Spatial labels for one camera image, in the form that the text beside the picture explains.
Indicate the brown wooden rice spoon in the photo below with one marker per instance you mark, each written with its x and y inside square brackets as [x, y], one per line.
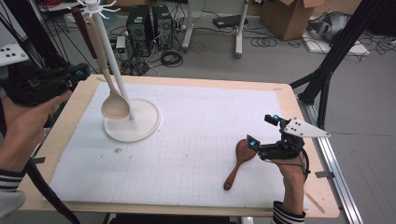
[241, 152]

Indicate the aluminium rail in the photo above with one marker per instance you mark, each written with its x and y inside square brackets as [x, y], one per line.
[342, 199]

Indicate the grey white appliance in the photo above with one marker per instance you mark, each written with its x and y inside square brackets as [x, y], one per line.
[333, 26]

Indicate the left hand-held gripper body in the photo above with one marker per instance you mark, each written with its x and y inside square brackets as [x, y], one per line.
[31, 87]

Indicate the white box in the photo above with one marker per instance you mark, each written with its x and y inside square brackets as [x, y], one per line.
[68, 21]

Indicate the white utensil rack stand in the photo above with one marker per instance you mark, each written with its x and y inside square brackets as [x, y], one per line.
[137, 127]

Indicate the white grid mat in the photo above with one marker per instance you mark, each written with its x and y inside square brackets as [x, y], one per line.
[149, 186]

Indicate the black computer tower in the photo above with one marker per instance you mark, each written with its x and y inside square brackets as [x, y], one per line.
[162, 28]
[138, 31]

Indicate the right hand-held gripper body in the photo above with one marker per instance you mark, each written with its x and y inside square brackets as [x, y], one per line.
[280, 149]

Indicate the white stand leg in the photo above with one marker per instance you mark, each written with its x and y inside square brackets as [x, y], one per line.
[187, 40]
[239, 43]

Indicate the grey cabinet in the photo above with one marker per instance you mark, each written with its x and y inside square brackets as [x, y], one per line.
[9, 31]

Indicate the person's left hand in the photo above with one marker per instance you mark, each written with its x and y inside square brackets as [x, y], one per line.
[25, 130]

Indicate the black metal frame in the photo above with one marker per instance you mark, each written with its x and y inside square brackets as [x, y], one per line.
[34, 31]
[342, 43]

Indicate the light wooden spoon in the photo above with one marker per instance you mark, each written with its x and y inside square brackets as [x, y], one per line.
[115, 107]

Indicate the brown cardboard box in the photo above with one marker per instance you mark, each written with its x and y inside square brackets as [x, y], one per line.
[286, 18]

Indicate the white power adapter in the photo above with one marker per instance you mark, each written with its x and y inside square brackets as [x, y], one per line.
[120, 43]

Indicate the black flat device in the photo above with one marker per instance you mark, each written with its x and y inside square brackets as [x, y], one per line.
[229, 21]

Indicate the white foam board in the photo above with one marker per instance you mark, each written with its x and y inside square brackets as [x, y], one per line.
[342, 48]

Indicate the grey metal bracket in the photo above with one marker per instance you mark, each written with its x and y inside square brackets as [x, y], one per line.
[325, 174]
[38, 160]

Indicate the person's right hand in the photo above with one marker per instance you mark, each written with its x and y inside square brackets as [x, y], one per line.
[288, 174]

